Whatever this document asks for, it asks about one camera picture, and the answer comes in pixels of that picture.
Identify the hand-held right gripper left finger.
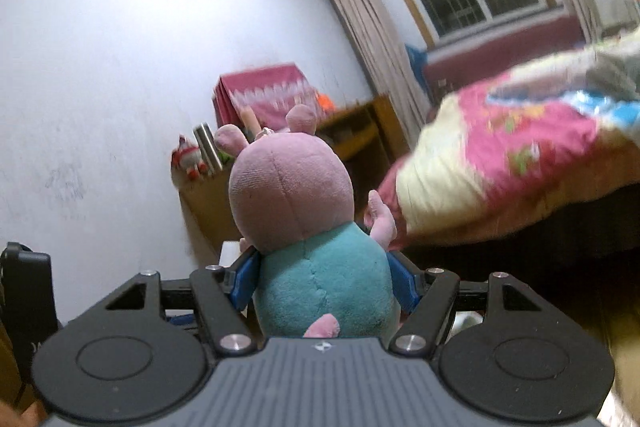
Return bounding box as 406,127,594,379
65,251,262,355

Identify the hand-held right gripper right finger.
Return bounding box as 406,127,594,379
387,251,579,356

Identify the pink pig plush toy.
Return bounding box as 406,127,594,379
214,103,407,339

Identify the wooden desk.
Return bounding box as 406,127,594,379
172,94,412,254

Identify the bed with pink quilt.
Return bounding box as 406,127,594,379
364,52,640,239

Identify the red white doll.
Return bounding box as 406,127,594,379
171,135,209,182

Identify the steel thermos flask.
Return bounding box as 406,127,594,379
193,122,224,174

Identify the pink cloth cover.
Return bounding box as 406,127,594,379
212,63,319,131

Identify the blue bag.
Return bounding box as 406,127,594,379
404,44,431,94

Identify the dark red sofa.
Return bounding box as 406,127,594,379
422,11,589,98

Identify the blue white patterned sheet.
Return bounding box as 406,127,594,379
487,26,640,134

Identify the dark bed frame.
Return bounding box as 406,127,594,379
400,179,640,260

